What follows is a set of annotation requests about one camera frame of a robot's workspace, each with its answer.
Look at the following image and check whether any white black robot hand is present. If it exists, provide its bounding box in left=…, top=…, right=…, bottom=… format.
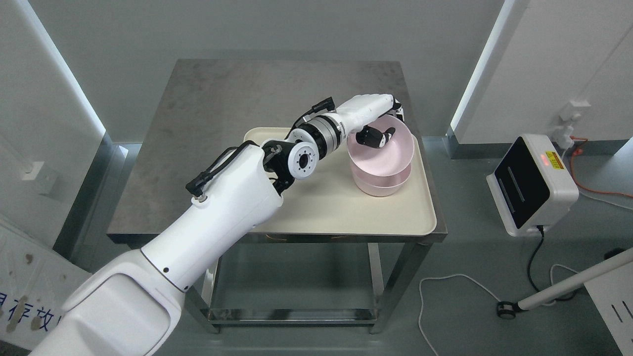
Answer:
left=335, top=94, right=404, bottom=149

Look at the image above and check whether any pink bowl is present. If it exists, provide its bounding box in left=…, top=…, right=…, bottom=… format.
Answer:
left=347, top=115, right=414, bottom=177
left=350, top=164, right=412, bottom=197

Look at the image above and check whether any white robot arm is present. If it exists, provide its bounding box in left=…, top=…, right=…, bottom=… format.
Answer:
left=31, top=104, right=364, bottom=356

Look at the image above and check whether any beige plastic tray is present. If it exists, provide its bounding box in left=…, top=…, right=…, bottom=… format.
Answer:
left=254, top=142, right=437, bottom=238

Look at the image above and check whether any steel table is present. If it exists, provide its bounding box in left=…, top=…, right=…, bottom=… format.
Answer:
left=108, top=59, right=448, bottom=334

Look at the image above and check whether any white black box device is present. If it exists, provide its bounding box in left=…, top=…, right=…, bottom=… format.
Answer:
left=486, top=134, right=580, bottom=237

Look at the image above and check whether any white stand leg with wheel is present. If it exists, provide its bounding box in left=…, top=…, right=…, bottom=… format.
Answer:
left=497, top=248, right=633, bottom=320

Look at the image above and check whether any white sign board blue text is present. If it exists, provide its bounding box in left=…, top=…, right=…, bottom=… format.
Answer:
left=0, top=226, right=91, bottom=350

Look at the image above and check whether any white wall socket plug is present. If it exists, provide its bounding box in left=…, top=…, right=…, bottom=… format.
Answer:
left=552, top=100, right=591, bottom=149

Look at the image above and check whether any black power cable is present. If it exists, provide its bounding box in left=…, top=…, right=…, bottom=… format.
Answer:
left=526, top=225, right=577, bottom=300

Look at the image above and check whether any orange cable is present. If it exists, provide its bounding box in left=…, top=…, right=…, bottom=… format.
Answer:
left=569, top=137, right=633, bottom=200

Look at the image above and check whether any white cable on floor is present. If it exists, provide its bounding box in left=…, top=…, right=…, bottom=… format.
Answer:
left=418, top=264, right=579, bottom=356

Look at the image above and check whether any white wall switch box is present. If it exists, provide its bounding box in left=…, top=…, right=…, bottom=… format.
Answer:
left=22, top=161, right=58, bottom=196

